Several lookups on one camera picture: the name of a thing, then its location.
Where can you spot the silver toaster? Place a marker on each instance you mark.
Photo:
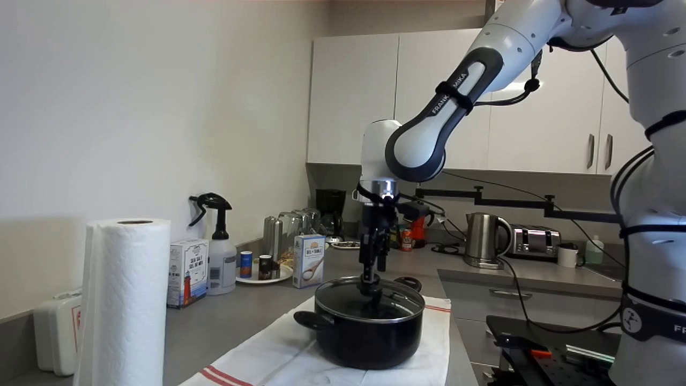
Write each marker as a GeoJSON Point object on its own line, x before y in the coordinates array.
{"type": "Point", "coordinates": [536, 243]}

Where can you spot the blue and orange carton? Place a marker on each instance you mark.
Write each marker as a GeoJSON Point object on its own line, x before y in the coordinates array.
{"type": "Point", "coordinates": [308, 260]}

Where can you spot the white towel with red stripes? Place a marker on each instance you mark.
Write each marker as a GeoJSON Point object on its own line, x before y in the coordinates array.
{"type": "Point", "coordinates": [285, 357]}

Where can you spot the clear spray bottle black trigger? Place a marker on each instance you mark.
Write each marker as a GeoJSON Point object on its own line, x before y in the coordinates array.
{"type": "Point", "coordinates": [221, 269]}

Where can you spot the white mug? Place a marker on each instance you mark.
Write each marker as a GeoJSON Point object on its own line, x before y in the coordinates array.
{"type": "Point", "coordinates": [566, 257]}

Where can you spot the red container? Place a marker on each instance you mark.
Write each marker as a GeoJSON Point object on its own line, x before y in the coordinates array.
{"type": "Point", "coordinates": [418, 230]}

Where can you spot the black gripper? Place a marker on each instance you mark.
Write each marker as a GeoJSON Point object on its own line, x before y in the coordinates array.
{"type": "Point", "coordinates": [378, 222]}

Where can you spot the black coffee machine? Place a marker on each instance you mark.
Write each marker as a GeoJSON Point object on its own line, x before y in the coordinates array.
{"type": "Point", "coordinates": [331, 210]}

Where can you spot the stainless steel electric kettle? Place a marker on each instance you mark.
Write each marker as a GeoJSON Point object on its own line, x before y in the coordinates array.
{"type": "Point", "coordinates": [484, 239]}

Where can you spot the white wall cabinets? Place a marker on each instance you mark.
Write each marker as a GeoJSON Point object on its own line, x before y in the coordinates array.
{"type": "Point", "coordinates": [355, 99]}

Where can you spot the small white box blue print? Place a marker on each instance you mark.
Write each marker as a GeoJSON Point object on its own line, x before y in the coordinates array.
{"type": "Point", "coordinates": [187, 275]}

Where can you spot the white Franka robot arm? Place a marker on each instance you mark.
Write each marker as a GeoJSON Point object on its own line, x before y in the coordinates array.
{"type": "Point", "coordinates": [429, 136]}

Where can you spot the white paper towel roll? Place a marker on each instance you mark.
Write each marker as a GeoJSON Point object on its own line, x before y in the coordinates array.
{"type": "Point", "coordinates": [125, 308]}

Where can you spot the stainless steel grinder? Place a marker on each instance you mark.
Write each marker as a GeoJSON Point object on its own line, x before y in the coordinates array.
{"type": "Point", "coordinates": [271, 237]}
{"type": "Point", "coordinates": [289, 228]}

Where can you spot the white plate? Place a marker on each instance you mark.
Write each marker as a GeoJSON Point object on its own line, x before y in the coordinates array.
{"type": "Point", "coordinates": [266, 279]}

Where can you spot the flat white box red print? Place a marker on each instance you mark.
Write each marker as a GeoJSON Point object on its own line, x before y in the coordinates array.
{"type": "Point", "coordinates": [61, 332]}

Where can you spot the glass pot lid black knob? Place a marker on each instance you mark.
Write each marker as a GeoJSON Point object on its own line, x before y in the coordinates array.
{"type": "Point", "coordinates": [398, 300]}

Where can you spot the small jar with blue cap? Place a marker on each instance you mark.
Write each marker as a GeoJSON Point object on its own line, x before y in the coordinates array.
{"type": "Point", "coordinates": [244, 264]}

